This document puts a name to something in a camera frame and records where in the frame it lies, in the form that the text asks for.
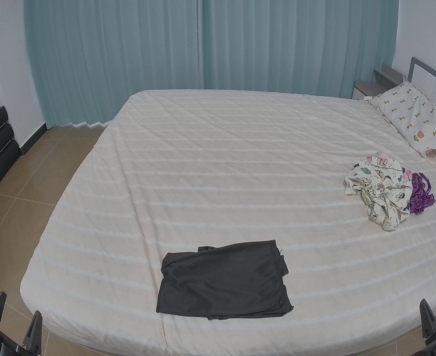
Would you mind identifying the white printed garment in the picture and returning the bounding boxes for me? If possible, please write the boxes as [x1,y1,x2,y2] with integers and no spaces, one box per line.
[343,156,413,232]

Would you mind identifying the white printed pillow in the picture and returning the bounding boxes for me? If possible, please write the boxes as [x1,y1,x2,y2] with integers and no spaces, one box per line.
[368,80,436,158]

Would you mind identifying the bed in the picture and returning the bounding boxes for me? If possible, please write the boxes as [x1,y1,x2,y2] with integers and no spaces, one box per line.
[19,56,436,356]

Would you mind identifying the blue-green curtain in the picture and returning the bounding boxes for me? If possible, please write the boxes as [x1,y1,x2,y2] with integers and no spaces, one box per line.
[24,0,399,128]

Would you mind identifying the black T-shirt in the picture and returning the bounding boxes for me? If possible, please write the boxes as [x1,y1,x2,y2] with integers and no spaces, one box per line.
[156,240,294,321]

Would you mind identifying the pink garment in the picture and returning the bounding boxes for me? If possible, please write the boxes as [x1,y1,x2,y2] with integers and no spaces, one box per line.
[366,149,414,181]

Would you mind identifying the purple garment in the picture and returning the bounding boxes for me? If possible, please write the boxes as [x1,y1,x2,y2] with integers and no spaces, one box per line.
[409,171,436,216]

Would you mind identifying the grey bedside table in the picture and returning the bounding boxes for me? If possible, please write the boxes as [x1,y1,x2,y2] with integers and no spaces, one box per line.
[352,63,407,100]

